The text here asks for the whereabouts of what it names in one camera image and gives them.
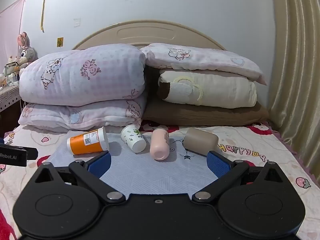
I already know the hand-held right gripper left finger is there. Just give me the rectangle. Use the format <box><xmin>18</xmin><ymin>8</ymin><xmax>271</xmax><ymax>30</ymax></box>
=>
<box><xmin>32</xmin><ymin>151</ymin><xmax>126</xmax><ymax>204</ymax></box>

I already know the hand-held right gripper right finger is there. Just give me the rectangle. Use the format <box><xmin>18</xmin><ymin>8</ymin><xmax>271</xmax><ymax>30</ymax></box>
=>
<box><xmin>191</xmin><ymin>150</ymin><xmax>288</xmax><ymax>203</ymax></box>

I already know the orange and white cup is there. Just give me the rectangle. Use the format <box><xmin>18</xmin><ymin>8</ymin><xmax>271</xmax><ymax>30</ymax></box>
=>
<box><xmin>66</xmin><ymin>127</ymin><xmax>110</xmax><ymax>155</ymax></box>

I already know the taupe cup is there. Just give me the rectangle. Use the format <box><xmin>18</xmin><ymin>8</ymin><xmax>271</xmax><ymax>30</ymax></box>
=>
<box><xmin>183</xmin><ymin>127</ymin><xmax>219</xmax><ymax>156</ymax></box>

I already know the white cup with green print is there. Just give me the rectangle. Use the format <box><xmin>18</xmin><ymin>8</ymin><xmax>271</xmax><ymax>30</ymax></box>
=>
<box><xmin>120</xmin><ymin>124</ymin><xmax>147</xmax><ymax>153</ymax></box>

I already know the pink cup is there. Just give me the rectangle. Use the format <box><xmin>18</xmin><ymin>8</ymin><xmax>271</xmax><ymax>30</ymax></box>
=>
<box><xmin>149</xmin><ymin>127</ymin><xmax>171</xmax><ymax>161</ymax></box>

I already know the brown pillow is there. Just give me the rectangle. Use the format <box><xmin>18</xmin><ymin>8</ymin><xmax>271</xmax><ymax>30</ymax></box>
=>
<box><xmin>142</xmin><ymin>97</ymin><xmax>269</xmax><ymax>127</ymax></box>

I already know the grey-blue textured mat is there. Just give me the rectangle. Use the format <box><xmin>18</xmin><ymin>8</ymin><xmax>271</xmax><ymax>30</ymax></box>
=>
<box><xmin>46</xmin><ymin>132</ymin><xmax>225</xmax><ymax>196</ymax></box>

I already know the bedside table with patterned cloth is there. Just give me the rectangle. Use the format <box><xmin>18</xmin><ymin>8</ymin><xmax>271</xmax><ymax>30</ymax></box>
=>
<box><xmin>0</xmin><ymin>83</ymin><xmax>21</xmax><ymax>131</ymax></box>

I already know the cream folded blanket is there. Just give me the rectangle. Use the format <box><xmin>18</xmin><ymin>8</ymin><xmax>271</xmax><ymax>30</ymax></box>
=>
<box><xmin>157</xmin><ymin>70</ymin><xmax>258</xmax><ymax>109</ymax></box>

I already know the pink checked folded quilt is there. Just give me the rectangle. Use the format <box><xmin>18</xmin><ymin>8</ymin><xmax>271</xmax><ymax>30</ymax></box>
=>
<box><xmin>18</xmin><ymin>43</ymin><xmax>148</xmax><ymax>133</ymax></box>

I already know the grey rabbit plush toy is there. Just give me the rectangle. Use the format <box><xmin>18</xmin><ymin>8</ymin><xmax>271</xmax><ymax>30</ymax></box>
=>
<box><xmin>17</xmin><ymin>32</ymin><xmax>38</xmax><ymax>68</ymax></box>

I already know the pink printed pillow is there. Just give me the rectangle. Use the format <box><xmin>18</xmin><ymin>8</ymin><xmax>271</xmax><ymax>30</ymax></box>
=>
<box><xmin>140</xmin><ymin>43</ymin><xmax>267</xmax><ymax>85</ymax></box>

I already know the beige curtain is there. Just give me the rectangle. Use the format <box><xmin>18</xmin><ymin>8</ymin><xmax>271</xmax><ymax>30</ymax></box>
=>
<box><xmin>268</xmin><ymin>0</ymin><xmax>320</xmax><ymax>178</ymax></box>

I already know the pink window curtain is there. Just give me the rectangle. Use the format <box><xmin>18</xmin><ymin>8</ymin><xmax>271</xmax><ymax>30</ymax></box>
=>
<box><xmin>0</xmin><ymin>0</ymin><xmax>26</xmax><ymax>68</ymax></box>

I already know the beige bed headboard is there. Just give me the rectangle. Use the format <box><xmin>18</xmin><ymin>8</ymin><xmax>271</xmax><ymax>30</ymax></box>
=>
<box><xmin>72</xmin><ymin>20</ymin><xmax>227</xmax><ymax>51</ymax></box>

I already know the long yellow tape strip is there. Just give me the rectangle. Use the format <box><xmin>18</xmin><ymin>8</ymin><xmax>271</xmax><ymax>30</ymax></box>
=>
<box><xmin>40</xmin><ymin>0</ymin><xmax>49</xmax><ymax>33</ymax></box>

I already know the white device with cables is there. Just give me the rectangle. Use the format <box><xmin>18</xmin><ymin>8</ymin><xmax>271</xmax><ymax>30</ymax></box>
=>
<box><xmin>3</xmin><ymin>63</ymin><xmax>20</xmax><ymax>83</ymax></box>

